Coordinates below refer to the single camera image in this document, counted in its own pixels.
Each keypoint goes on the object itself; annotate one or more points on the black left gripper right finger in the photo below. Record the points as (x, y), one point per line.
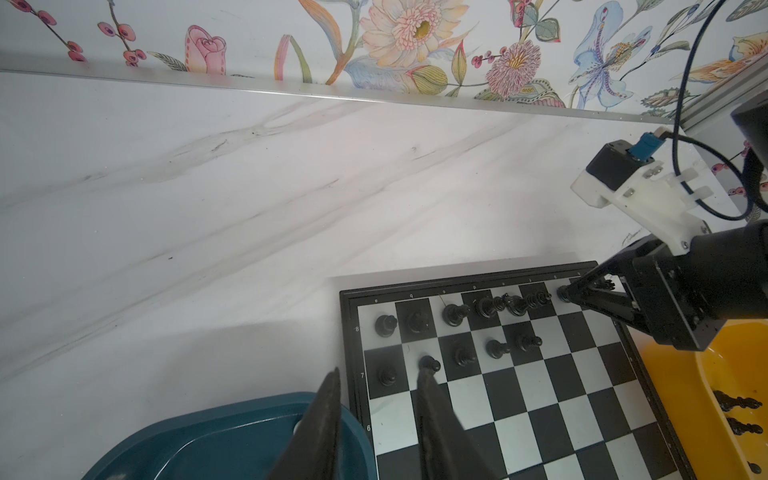
(445, 448)

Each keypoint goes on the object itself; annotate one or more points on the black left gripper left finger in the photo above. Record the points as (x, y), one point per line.
(312, 452)

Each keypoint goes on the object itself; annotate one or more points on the teal plastic tray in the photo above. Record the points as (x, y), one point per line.
(243, 440)

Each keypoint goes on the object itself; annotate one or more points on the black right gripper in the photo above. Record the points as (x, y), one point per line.
(668, 308)

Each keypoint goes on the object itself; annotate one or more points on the black white chess board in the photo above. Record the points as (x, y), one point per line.
(544, 389)

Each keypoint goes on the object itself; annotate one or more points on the yellow plastic tray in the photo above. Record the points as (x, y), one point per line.
(717, 400)

